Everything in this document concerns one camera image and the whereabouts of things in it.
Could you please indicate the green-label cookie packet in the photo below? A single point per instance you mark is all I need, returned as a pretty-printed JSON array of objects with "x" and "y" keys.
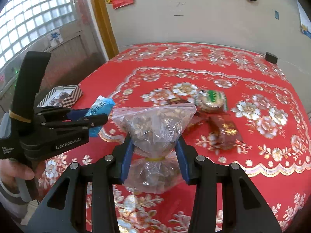
[{"x": 211, "y": 99}]

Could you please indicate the brown gold candy packet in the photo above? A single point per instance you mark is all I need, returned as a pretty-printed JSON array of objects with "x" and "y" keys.
[{"x": 226, "y": 132}]

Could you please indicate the clear bag of walnuts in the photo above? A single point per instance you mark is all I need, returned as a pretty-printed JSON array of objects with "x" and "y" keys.
[{"x": 155, "y": 136}]

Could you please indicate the small black box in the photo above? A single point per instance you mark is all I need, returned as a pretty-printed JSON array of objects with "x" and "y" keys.
[{"x": 271, "y": 57}]

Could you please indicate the red floral tablecloth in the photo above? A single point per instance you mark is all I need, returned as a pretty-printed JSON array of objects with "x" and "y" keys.
[{"x": 267, "y": 174}]

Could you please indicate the person's left forearm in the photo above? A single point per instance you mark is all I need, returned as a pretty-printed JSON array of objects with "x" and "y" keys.
[{"x": 7, "y": 199}]

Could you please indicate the person's left hand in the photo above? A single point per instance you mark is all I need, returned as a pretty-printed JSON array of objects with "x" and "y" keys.
[{"x": 17, "y": 172}]

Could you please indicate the striped chevron gift box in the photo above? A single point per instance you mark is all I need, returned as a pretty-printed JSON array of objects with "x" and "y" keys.
[{"x": 70, "y": 94}]

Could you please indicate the small brown candy packet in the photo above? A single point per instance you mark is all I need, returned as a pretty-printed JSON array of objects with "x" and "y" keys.
[{"x": 177, "y": 101}]

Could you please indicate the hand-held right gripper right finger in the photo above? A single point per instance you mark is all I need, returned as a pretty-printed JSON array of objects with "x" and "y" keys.
[{"x": 182, "y": 160}]

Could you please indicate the glass block window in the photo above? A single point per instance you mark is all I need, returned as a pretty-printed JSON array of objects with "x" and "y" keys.
[{"x": 36, "y": 12}]

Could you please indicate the red paper cutout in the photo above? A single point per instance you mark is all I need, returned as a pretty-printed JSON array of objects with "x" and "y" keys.
[{"x": 83, "y": 11}]

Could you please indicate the wall calendar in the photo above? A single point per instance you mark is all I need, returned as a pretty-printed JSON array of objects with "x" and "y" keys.
[{"x": 305, "y": 21}]

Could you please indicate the white and blue snack packet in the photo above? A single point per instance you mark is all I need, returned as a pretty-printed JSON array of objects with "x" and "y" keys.
[{"x": 98, "y": 111}]

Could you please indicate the blue floral sticker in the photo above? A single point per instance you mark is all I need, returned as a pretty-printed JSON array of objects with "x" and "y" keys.
[{"x": 55, "y": 38}]

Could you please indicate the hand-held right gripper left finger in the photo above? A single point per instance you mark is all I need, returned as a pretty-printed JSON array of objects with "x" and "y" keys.
[{"x": 126, "y": 160}]

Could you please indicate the small blue wall sticker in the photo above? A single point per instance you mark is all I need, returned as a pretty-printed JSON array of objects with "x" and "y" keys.
[{"x": 277, "y": 14}]

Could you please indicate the yellow door frame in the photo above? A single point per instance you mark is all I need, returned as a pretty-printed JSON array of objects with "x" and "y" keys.
[{"x": 102, "y": 17}]

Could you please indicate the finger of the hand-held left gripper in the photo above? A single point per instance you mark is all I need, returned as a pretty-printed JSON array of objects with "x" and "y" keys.
[
  {"x": 94, "y": 120},
  {"x": 77, "y": 113}
]

